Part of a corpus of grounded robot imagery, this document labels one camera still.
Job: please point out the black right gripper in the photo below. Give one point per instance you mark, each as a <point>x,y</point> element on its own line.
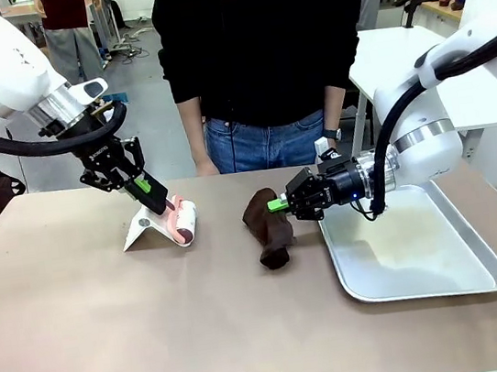
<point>339,187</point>

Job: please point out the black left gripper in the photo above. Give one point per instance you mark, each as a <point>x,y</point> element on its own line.
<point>100,153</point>

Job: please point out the dark brown cloth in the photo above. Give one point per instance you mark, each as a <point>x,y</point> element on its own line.
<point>270,238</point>

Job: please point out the small white handheld device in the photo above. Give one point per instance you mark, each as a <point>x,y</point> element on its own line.
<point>321,145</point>

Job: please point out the person's right forearm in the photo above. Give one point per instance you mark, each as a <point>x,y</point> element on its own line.
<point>193,129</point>

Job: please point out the person's left forearm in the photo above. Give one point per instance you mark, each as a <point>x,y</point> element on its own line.
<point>333,107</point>

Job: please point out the person's left hand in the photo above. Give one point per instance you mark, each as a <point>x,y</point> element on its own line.
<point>333,145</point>

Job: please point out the person's right hand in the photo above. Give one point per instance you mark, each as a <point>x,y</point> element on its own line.
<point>205,168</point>

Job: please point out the person's blue jeans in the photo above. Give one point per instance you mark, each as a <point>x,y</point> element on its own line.
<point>266,146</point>

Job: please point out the white lint roller stand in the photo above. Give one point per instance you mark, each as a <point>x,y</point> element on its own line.
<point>137,234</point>

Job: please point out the black wrist watch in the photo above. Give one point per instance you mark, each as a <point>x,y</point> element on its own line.
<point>333,133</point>

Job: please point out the blue cloth on floor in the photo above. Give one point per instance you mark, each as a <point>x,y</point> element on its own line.
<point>119,96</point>

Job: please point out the bystander in grey trousers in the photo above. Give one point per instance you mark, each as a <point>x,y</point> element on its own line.
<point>72,49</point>

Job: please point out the silver metal tray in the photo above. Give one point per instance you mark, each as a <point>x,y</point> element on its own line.
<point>426,263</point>

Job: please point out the person's black sweater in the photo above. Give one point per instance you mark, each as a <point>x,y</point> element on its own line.
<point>254,32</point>

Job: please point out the tan topped background table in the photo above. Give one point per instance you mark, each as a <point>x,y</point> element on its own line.
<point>20,10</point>

